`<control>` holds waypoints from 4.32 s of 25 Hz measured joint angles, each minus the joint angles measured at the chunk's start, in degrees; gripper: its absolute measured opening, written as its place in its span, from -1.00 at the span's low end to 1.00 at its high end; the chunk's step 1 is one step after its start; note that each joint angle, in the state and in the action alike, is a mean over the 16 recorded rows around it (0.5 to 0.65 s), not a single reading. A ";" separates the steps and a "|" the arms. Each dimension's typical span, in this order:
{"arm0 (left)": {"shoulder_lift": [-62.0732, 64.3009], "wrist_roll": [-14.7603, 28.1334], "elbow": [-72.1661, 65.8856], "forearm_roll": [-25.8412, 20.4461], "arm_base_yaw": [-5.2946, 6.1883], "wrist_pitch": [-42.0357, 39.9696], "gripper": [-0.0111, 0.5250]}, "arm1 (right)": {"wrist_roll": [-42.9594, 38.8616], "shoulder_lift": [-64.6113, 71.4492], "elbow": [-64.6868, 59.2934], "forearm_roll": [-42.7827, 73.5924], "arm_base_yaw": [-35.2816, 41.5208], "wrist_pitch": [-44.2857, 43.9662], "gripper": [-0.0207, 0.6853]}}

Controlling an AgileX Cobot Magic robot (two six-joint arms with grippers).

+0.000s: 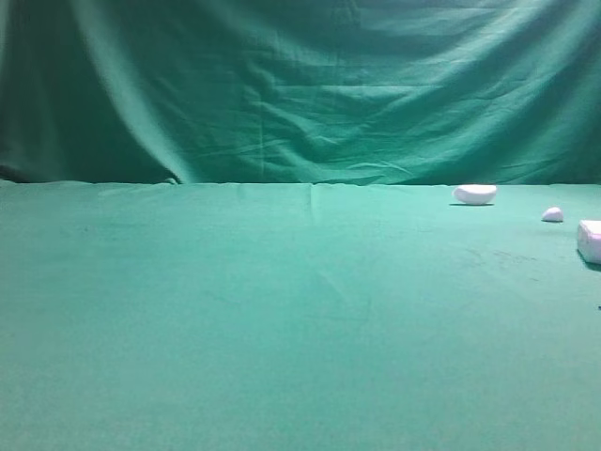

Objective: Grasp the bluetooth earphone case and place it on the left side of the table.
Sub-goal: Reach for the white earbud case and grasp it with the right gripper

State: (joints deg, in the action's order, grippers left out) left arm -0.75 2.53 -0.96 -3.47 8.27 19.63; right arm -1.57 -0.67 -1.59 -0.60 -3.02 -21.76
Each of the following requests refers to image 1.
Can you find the white oval object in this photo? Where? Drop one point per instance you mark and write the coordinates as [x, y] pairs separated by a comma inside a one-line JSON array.
[[475, 194]]

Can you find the green backdrop curtain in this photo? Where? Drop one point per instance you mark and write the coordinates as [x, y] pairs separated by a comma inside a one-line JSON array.
[[358, 92]]

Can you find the green table cloth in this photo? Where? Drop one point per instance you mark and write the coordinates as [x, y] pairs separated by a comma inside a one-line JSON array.
[[296, 317]]

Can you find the small white earbud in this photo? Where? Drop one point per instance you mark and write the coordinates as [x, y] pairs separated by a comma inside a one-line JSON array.
[[553, 215]]

